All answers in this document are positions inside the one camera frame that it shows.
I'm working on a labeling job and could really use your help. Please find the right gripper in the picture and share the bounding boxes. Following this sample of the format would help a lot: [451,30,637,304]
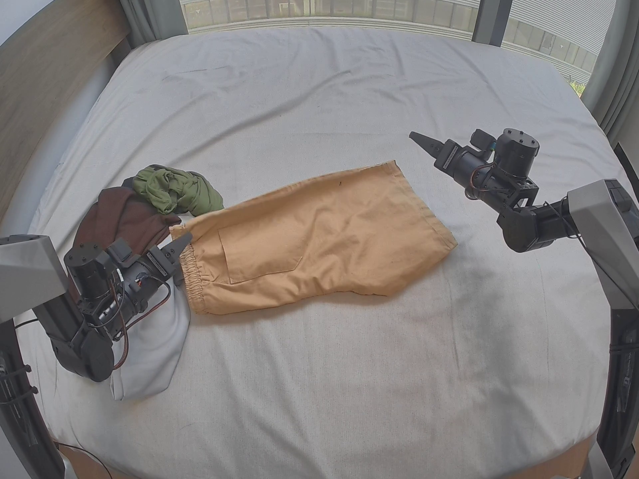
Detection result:
[435,139,492,191]

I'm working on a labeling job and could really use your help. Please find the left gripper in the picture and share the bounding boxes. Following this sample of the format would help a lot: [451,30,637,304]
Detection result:
[119,233,193,318]

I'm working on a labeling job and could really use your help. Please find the tan shorts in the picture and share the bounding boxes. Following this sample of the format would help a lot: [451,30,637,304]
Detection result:
[170,159,458,315]

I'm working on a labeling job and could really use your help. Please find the bed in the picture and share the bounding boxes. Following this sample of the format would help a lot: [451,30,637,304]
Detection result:
[0,0,632,479]

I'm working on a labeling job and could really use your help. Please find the brown garment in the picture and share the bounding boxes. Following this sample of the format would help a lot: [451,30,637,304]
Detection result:
[67,187,181,313]

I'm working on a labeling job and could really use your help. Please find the green garment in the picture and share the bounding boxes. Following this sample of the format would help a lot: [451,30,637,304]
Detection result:
[132,166,224,217]

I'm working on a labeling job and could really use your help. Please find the pale blue garment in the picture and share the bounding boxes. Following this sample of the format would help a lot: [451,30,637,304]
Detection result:
[110,223,193,402]

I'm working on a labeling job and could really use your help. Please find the grey-green curtain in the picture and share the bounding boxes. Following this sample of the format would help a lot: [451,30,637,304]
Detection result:
[107,0,189,50]
[581,0,639,138]

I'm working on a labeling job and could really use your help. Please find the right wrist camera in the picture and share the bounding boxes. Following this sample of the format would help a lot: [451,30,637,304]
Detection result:
[470,129,497,156]

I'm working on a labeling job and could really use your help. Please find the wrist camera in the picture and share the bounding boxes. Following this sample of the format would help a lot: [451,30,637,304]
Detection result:
[470,129,497,156]
[109,239,143,268]

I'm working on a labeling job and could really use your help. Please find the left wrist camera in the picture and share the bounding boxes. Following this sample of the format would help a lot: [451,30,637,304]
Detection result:
[109,239,143,268]

